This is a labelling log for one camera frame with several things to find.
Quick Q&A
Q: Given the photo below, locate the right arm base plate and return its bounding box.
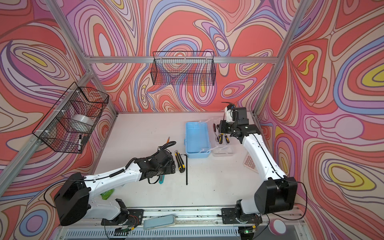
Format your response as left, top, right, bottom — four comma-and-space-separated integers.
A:
218, 207, 263, 226

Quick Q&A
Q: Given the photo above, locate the black wire basket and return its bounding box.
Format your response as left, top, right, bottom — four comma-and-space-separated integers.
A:
151, 51, 216, 86
32, 83, 109, 154

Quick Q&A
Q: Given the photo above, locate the yellow black utility knife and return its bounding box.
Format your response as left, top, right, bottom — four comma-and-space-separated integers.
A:
175, 150, 186, 173

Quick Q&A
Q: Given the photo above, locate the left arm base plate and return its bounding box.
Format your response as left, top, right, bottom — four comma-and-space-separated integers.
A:
101, 209, 144, 227

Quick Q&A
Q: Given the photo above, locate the back black wire basket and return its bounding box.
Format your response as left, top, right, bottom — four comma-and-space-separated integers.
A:
151, 51, 216, 86

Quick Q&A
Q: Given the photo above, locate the black ratchet wrench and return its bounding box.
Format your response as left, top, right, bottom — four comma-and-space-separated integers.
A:
213, 124, 219, 142

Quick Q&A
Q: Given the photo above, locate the black marker pen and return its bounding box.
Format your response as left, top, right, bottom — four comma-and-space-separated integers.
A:
78, 135, 82, 153

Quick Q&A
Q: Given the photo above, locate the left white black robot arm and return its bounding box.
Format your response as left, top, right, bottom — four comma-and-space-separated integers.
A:
54, 149, 176, 226

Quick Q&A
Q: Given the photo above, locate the large black hex key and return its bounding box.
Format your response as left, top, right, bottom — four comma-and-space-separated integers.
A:
181, 154, 188, 186

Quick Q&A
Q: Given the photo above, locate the teal utility knife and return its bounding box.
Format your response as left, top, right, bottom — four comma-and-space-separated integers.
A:
159, 175, 165, 184

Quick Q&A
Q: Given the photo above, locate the silver tape roll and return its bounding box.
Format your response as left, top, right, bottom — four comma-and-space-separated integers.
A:
72, 114, 94, 126

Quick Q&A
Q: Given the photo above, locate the blue plastic tool box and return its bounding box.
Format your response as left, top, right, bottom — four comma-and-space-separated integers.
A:
184, 119, 236, 159

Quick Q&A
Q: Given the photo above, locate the pink calculator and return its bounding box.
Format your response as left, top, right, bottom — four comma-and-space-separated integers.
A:
243, 154, 258, 173

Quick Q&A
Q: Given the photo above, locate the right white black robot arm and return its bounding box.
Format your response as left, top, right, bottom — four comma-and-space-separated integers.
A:
219, 103, 298, 217

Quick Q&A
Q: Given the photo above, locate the green packet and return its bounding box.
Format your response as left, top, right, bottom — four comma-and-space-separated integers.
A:
101, 189, 115, 200

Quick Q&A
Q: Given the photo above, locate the left black wire basket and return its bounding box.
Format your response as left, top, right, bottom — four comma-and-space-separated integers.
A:
32, 83, 109, 154

